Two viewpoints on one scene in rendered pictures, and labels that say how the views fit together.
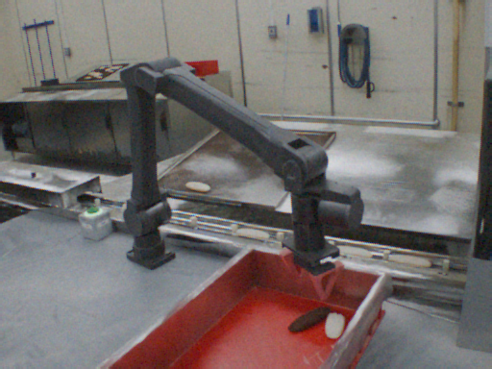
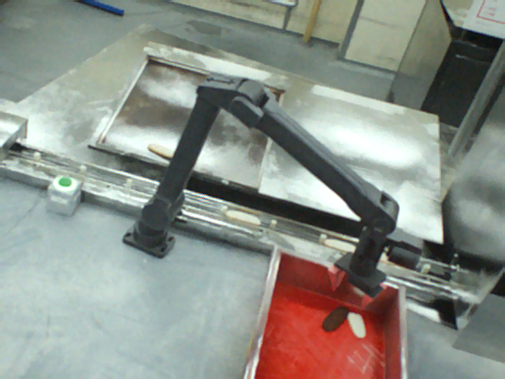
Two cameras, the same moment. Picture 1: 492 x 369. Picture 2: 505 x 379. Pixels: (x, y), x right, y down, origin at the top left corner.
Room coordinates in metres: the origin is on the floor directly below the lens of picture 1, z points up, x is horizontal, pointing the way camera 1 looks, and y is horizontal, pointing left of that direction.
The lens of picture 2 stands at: (-0.03, 0.74, 1.89)
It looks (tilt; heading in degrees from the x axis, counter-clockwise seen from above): 36 degrees down; 335
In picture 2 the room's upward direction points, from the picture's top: 12 degrees clockwise
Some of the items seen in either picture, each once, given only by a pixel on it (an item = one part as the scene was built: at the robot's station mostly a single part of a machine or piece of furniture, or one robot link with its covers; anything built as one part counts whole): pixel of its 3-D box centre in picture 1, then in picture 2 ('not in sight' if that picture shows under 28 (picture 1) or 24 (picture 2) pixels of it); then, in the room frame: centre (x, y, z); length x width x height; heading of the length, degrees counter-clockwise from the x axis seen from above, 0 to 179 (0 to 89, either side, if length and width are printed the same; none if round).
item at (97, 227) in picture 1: (97, 228); (64, 199); (1.26, 0.47, 0.84); 0.08 x 0.08 x 0.11; 57
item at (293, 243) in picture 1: (308, 235); (363, 263); (0.74, -0.11, 1.02); 0.10 x 0.07 x 0.07; 27
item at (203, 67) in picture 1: (190, 68); not in sight; (5.05, 0.47, 0.94); 0.51 x 0.36 x 0.13; 61
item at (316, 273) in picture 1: (319, 275); (362, 291); (0.72, -0.12, 0.95); 0.07 x 0.07 x 0.09; 27
